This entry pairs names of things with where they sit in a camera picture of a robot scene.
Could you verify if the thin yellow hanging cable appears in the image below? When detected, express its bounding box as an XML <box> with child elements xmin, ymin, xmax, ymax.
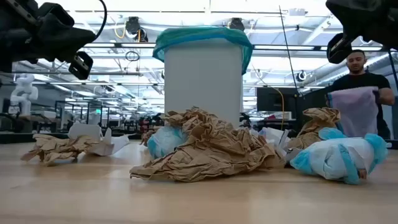
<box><xmin>269</xmin><ymin>85</ymin><xmax>285</xmax><ymax>131</ymax></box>

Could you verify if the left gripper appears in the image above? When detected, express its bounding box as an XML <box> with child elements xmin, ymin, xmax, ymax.
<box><xmin>0</xmin><ymin>0</ymin><xmax>96</xmax><ymax>80</ymax></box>

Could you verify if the large brown paper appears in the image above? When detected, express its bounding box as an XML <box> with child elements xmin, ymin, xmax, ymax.
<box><xmin>129</xmin><ymin>106</ymin><xmax>281</xmax><ymax>184</ymax></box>

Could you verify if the blue white plastic wrapper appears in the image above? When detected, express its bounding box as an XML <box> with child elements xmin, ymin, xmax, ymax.
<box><xmin>289</xmin><ymin>126</ymin><xmax>392</xmax><ymax>185</ymax></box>
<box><xmin>257</xmin><ymin>126</ymin><xmax>299</xmax><ymax>169</ymax></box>
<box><xmin>146</xmin><ymin>125</ymin><xmax>188</xmax><ymax>160</ymax></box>

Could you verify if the wooden workbench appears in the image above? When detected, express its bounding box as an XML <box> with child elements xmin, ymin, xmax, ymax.
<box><xmin>0</xmin><ymin>113</ymin><xmax>63</xmax><ymax>134</ymax></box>

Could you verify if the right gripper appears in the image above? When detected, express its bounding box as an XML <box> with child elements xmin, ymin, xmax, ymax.
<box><xmin>325</xmin><ymin>0</ymin><xmax>398</xmax><ymax>65</ymax></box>

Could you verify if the thin black hanging cable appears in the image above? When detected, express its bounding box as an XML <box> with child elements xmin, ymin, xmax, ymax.
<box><xmin>278</xmin><ymin>5</ymin><xmax>301</xmax><ymax>94</ymax></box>

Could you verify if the background robot station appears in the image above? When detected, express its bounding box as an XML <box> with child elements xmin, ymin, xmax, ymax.
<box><xmin>123</xmin><ymin>112</ymin><xmax>165</xmax><ymax>135</ymax></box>

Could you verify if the person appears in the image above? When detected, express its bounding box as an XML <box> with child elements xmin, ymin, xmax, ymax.
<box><xmin>325</xmin><ymin>49</ymin><xmax>396</xmax><ymax>140</ymax></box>

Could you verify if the white paper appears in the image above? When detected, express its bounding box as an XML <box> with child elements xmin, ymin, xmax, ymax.
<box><xmin>67</xmin><ymin>122</ymin><xmax>131</xmax><ymax>157</ymax></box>

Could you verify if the black hanging cable coil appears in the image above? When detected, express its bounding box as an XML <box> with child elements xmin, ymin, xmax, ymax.
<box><xmin>124</xmin><ymin>50</ymin><xmax>141</xmax><ymax>62</ymax></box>

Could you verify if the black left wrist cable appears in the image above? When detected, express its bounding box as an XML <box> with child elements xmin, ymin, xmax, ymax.
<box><xmin>91</xmin><ymin>0</ymin><xmax>108</xmax><ymax>40</ymax></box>

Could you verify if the white robot figure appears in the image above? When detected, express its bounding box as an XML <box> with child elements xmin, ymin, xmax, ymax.
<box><xmin>8</xmin><ymin>73</ymin><xmax>39</xmax><ymax>116</ymax></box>

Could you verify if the translucent pale plastic bag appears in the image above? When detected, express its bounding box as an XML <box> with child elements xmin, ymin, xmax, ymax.
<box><xmin>326</xmin><ymin>86</ymin><xmax>381</xmax><ymax>138</ymax></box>

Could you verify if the teal plastic trash bag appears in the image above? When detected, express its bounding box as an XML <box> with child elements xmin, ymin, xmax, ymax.
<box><xmin>152</xmin><ymin>26</ymin><xmax>254</xmax><ymax>76</ymax></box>

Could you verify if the black partition curtain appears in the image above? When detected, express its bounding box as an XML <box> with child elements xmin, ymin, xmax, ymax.
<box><xmin>297</xmin><ymin>85</ymin><xmax>332</xmax><ymax>134</ymax></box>

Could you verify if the black frame rack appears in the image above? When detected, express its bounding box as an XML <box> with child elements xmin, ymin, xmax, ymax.
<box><xmin>54</xmin><ymin>100</ymin><xmax>110</xmax><ymax>130</ymax></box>

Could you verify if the long black slanted cable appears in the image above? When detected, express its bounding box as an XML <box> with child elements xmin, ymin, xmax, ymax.
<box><xmin>387</xmin><ymin>49</ymin><xmax>398</xmax><ymax>93</ymax></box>

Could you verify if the black monitor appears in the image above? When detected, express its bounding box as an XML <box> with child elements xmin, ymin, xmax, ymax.
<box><xmin>256</xmin><ymin>86</ymin><xmax>299</xmax><ymax>113</ymax></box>

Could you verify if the white plastic trash bin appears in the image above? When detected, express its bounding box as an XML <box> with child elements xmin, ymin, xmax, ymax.
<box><xmin>164</xmin><ymin>37</ymin><xmax>244</xmax><ymax>129</ymax></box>

